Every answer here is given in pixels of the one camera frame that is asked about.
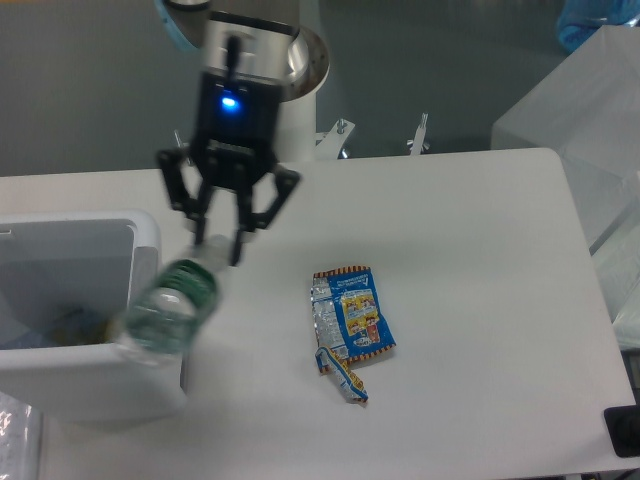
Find clear plastic bag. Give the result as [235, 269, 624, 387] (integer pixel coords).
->
[1, 393, 42, 480]

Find blue snack wrapper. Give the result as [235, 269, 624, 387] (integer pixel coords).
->
[310, 265, 396, 365]

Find white trash can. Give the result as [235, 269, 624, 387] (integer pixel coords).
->
[1, 210, 186, 422]

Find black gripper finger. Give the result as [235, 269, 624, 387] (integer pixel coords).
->
[227, 167, 303, 266]
[156, 147, 215, 245]

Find white base bracket left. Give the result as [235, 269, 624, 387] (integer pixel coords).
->
[173, 129, 195, 167]

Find translucent plastic box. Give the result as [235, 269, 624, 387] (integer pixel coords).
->
[490, 26, 639, 249]

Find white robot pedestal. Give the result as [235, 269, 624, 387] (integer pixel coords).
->
[274, 26, 330, 163]

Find white base bracket right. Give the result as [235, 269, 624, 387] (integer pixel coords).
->
[314, 118, 355, 161]

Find blue plastic bag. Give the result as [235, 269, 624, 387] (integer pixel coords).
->
[555, 0, 639, 53]

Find clear bottle green label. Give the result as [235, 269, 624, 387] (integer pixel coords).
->
[109, 235, 232, 366]

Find white base bracket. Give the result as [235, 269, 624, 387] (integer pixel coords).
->
[314, 118, 355, 161]
[173, 129, 195, 167]

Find wrapper strip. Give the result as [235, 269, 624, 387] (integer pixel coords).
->
[315, 345, 369, 404]

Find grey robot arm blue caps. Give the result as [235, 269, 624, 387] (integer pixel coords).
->
[155, 1, 301, 266]

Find black device at edge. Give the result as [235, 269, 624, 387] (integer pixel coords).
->
[604, 405, 639, 458]

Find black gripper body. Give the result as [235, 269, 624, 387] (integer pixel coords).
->
[189, 72, 283, 192]

